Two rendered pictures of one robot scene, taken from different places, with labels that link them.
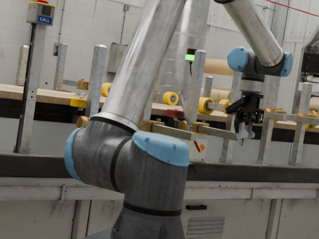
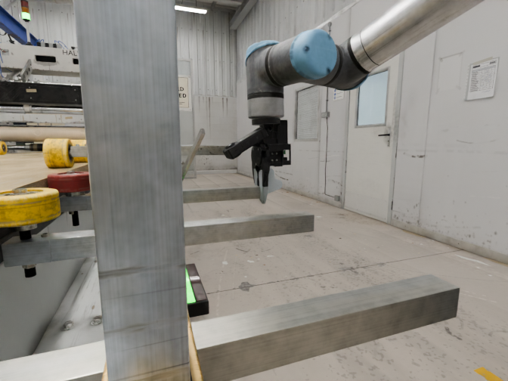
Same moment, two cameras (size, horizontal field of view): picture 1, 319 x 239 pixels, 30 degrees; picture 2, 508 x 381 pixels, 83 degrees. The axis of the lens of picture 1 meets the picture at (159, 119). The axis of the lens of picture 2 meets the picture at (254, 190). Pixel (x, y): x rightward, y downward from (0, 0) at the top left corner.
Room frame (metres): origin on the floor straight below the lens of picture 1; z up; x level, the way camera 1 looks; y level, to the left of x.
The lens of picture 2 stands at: (2.13, 0.36, 0.97)
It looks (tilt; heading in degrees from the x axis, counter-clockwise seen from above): 9 degrees down; 290
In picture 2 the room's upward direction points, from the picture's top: straight up
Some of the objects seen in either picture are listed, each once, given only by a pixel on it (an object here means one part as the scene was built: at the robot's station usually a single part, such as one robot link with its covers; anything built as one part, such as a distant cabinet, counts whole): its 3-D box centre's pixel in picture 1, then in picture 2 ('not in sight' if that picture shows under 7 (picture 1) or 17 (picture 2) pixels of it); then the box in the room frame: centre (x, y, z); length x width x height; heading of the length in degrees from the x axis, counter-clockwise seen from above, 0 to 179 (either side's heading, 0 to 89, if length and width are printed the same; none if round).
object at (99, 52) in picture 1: (92, 108); (148, 316); (2.23, 0.26, 0.88); 0.03 x 0.03 x 0.48; 39
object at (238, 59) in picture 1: (245, 60); (303, 60); (2.25, -0.29, 1.14); 0.12 x 0.12 x 0.09; 58
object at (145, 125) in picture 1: (147, 126); not in sight; (2.40, 0.04, 0.83); 0.13 x 0.06 x 0.05; 129
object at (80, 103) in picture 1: (79, 111); not in sight; (2.37, 0.32, 0.85); 0.08 x 0.08 x 0.11
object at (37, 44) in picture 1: (30, 88); not in sight; (2.06, 0.46, 0.93); 0.05 x 0.04 x 0.45; 129
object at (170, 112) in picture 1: (174, 121); (73, 198); (2.68, -0.07, 0.85); 0.08 x 0.08 x 0.11
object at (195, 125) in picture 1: (192, 127); not in sight; (2.56, -0.15, 0.85); 0.13 x 0.06 x 0.05; 129
